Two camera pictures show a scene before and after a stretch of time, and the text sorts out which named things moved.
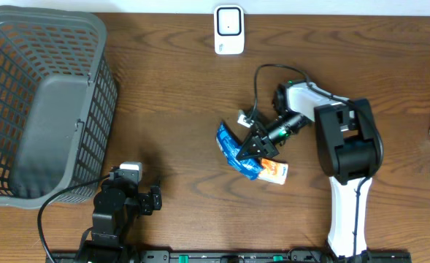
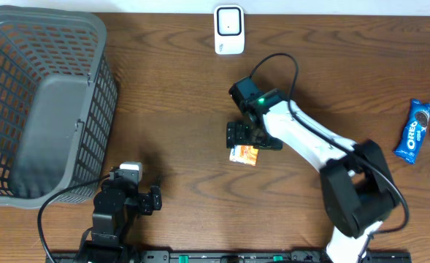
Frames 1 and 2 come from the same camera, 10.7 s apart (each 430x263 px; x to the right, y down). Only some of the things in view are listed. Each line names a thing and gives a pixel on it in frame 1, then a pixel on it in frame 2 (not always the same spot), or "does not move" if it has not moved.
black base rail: (233, 256) does not move
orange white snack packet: (274, 172) → (244, 154)
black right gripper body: (279, 128) → (244, 134)
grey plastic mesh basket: (49, 105) does not move
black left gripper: (147, 204) does not move
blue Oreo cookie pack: (231, 147) → (420, 115)
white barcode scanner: (229, 37) does not move
